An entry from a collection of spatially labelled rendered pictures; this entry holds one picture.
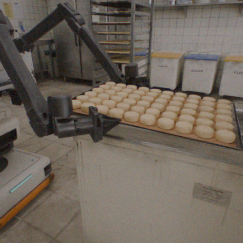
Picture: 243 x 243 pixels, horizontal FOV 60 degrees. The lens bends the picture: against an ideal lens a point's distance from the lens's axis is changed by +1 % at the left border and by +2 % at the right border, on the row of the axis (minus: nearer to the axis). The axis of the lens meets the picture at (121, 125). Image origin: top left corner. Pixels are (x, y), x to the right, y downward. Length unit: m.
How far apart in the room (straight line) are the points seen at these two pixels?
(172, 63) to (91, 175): 3.43
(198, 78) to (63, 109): 3.58
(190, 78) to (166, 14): 1.45
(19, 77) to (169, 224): 0.73
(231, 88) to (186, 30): 1.48
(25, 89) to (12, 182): 0.98
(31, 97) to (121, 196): 0.51
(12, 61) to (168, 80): 3.65
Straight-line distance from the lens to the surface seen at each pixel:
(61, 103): 0.60
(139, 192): 0.84
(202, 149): 0.69
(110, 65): 1.15
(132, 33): 2.13
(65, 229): 1.57
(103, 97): 0.84
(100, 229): 1.11
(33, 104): 0.68
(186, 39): 4.69
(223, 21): 4.59
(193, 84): 4.09
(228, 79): 4.01
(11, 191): 1.56
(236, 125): 0.80
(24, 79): 0.71
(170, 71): 4.14
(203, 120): 0.72
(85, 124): 0.62
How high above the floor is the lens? 1.20
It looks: 25 degrees down
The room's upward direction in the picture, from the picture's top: straight up
